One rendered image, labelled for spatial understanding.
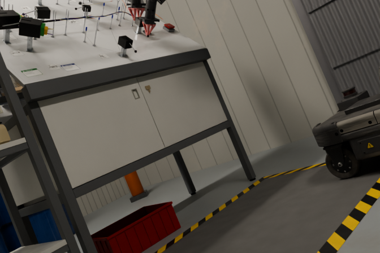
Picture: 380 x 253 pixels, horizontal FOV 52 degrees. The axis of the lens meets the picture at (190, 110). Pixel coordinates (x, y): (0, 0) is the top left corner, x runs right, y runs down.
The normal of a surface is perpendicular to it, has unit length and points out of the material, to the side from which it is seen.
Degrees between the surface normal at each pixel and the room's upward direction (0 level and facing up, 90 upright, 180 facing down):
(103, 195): 90
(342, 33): 90
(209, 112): 90
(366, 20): 90
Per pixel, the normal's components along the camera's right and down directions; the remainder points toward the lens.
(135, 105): 0.65, -0.30
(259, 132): -0.63, 0.23
